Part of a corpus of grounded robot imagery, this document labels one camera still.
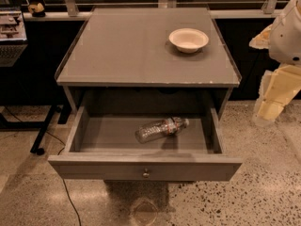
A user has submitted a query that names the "open grey top drawer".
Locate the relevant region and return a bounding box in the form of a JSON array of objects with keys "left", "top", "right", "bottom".
[{"left": 48, "top": 106, "right": 243, "bottom": 182}]

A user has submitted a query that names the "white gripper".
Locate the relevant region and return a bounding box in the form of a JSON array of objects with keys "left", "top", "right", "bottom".
[{"left": 249, "top": 25, "right": 301, "bottom": 127}]

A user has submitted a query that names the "black floor cable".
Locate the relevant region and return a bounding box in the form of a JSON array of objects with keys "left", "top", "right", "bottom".
[{"left": 3, "top": 106, "right": 83, "bottom": 226}]

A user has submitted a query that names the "open laptop computer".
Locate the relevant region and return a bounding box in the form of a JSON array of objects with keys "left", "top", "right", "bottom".
[{"left": 0, "top": 7, "right": 28, "bottom": 67}]

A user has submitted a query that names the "black desk frame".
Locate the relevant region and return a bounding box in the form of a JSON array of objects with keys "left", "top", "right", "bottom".
[{"left": 0, "top": 105, "right": 71, "bottom": 155}]

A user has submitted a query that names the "clear plastic water bottle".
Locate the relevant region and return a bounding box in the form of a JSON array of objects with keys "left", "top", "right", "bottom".
[{"left": 135, "top": 117, "right": 189, "bottom": 143}]

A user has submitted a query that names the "grey wooden cabinet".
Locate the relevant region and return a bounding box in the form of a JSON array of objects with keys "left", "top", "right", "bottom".
[{"left": 56, "top": 8, "right": 241, "bottom": 111}]

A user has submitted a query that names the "small yellow black object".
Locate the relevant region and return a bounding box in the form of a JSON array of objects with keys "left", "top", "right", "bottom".
[{"left": 27, "top": 2, "right": 45, "bottom": 17}]

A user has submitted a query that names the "white paper bowl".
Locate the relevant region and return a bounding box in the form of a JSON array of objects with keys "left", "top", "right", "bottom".
[{"left": 168, "top": 28, "right": 209, "bottom": 54}]

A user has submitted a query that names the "small brass drawer knob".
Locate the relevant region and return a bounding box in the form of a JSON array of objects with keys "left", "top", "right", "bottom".
[{"left": 142, "top": 169, "right": 150, "bottom": 178}]

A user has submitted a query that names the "metal window rail frame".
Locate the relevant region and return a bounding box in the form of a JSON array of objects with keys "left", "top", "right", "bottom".
[{"left": 18, "top": 0, "right": 301, "bottom": 21}]

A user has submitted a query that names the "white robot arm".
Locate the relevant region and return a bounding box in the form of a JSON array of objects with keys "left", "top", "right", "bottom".
[{"left": 249, "top": 0, "right": 301, "bottom": 126}]

